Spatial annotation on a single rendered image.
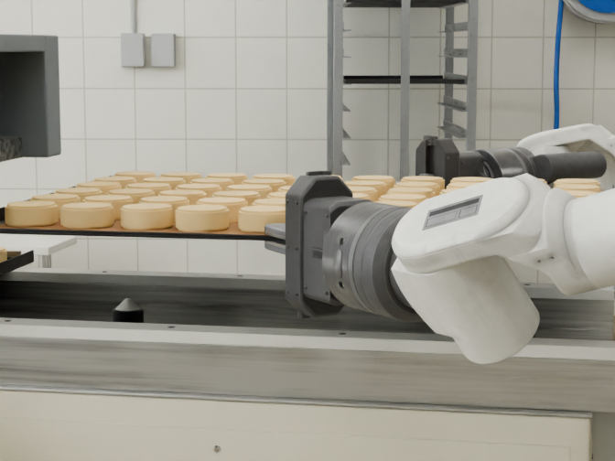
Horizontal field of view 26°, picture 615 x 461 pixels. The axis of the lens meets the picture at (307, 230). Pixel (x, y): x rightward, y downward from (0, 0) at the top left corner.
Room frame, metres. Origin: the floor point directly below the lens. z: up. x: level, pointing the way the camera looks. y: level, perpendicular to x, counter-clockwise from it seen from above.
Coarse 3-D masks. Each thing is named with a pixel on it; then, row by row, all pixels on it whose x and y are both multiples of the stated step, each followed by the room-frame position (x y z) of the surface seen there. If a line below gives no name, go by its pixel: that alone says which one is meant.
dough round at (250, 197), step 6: (216, 192) 1.36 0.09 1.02; (222, 192) 1.36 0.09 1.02; (228, 192) 1.36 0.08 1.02; (234, 192) 1.36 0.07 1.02; (240, 192) 1.36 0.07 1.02; (246, 192) 1.36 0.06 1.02; (252, 192) 1.36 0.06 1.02; (246, 198) 1.33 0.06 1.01; (252, 198) 1.33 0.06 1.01; (258, 198) 1.34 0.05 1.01
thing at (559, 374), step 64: (0, 320) 1.28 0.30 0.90; (64, 320) 1.28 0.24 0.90; (64, 384) 1.25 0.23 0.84; (128, 384) 1.24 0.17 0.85; (192, 384) 1.23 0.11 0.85; (256, 384) 1.22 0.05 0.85; (320, 384) 1.20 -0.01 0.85; (384, 384) 1.19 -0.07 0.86; (448, 384) 1.18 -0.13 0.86; (512, 384) 1.17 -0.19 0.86; (576, 384) 1.16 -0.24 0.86
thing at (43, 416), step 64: (128, 320) 1.34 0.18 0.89; (0, 384) 1.26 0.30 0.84; (0, 448) 1.25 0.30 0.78; (64, 448) 1.24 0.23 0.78; (128, 448) 1.23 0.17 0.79; (192, 448) 1.22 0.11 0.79; (256, 448) 1.20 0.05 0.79; (320, 448) 1.19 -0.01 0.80; (384, 448) 1.18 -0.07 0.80; (448, 448) 1.17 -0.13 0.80; (512, 448) 1.16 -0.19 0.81; (576, 448) 1.15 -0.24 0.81
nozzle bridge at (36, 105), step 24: (0, 48) 1.60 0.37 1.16; (24, 48) 1.67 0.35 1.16; (48, 48) 1.75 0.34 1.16; (0, 72) 1.76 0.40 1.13; (24, 72) 1.75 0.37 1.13; (48, 72) 1.75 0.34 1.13; (0, 96) 1.76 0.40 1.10; (24, 96) 1.75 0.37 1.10; (48, 96) 1.75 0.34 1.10; (0, 120) 1.76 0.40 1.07; (24, 120) 1.75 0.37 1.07; (48, 120) 1.75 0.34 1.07; (0, 144) 1.68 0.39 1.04; (24, 144) 1.75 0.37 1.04; (48, 144) 1.75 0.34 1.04
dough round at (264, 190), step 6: (228, 186) 1.42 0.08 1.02; (234, 186) 1.42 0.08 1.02; (240, 186) 1.42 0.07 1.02; (246, 186) 1.42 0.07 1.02; (252, 186) 1.42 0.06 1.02; (258, 186) 1.42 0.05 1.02; (264, 186) 1.42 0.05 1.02; (258, 192) 1.39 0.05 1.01; (264, 192) 1.40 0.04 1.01; (270, 192) 1.41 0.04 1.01
